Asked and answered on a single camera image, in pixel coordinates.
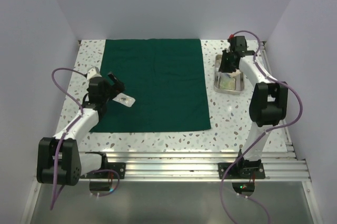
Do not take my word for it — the suture packet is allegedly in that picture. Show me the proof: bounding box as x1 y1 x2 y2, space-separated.
113 93 135 108

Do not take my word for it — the stainless steel tray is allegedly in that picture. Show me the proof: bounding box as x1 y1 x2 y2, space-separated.
213 54 245 94

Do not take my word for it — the dark green surgical cloth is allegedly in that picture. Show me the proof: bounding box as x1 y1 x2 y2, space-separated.
93 39 211 133

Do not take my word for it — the glove packet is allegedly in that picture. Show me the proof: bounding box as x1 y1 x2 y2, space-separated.
219 75 236 91

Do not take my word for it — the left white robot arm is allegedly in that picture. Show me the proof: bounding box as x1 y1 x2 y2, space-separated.
36 70 125 186

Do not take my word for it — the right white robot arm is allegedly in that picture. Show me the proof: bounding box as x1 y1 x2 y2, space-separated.
219 34 288 178

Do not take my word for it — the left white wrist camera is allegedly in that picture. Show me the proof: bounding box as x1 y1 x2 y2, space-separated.
86 66 101 81

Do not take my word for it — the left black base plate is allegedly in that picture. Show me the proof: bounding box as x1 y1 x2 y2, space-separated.
80 162 126 179

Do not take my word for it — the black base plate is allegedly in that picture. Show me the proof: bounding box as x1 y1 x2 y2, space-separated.
225 160 266 196
80 162 126 179

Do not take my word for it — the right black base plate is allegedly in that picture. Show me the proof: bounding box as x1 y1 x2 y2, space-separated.
225 160 266 196

